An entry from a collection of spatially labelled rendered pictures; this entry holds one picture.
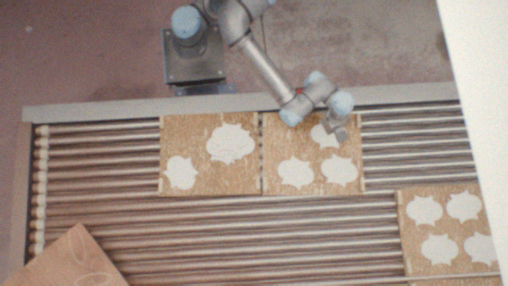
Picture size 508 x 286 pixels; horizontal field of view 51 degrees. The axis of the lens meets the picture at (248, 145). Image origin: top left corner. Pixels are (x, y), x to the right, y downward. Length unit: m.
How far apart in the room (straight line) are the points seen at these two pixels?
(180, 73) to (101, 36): 1.33
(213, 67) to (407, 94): 0.84
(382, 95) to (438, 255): 0.70
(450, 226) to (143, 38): 2.18
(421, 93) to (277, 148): 0.67
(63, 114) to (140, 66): 1.12
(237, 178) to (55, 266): 0.77
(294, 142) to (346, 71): 1.25
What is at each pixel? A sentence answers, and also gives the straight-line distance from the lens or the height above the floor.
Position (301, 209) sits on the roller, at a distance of 2.19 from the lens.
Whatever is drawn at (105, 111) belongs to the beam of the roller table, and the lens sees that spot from 2.38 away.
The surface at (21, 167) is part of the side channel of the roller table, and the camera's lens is 2.38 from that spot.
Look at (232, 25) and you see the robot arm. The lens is 1.81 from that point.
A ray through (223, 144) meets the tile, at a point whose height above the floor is 0.99.
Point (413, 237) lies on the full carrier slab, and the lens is 2.24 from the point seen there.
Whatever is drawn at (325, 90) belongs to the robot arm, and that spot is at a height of 1.31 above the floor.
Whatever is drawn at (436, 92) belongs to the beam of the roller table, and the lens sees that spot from 2.45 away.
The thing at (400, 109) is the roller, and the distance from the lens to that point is 2.37.
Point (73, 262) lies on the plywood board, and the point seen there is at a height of 1.04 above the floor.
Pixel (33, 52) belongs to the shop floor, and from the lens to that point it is 3.69.
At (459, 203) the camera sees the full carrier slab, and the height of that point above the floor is 0.95.
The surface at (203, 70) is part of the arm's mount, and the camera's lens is 2.34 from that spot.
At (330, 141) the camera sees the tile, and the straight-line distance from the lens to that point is 2.24.
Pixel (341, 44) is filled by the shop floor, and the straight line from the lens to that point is 3.49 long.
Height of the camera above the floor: 3.07
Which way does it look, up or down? 74 degrees down
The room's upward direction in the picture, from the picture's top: 2 degrees counter-clockwise
